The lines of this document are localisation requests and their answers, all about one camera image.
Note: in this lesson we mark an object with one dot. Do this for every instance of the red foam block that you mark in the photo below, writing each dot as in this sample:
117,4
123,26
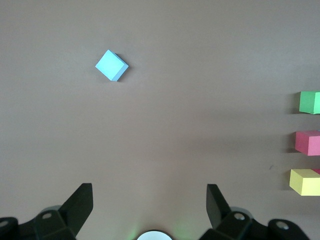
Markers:
308,143
317,171

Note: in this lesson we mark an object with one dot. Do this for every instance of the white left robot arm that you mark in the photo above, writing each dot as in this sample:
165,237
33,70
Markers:
155,236

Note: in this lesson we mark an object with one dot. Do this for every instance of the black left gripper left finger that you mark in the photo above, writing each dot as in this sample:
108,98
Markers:
62,222

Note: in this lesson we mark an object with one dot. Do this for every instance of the blue foam block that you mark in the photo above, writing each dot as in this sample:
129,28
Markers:
111,65

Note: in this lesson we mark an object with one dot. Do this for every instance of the green foam block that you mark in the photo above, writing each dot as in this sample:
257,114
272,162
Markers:
310,102

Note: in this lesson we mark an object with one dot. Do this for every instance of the brown paper table cover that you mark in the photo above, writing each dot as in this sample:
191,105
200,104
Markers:
160,125

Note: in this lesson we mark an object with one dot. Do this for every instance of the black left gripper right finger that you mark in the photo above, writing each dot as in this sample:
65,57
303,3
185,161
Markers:
232,225

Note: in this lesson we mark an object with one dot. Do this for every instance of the yellow foam block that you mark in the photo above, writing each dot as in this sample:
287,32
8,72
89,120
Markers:
306,183

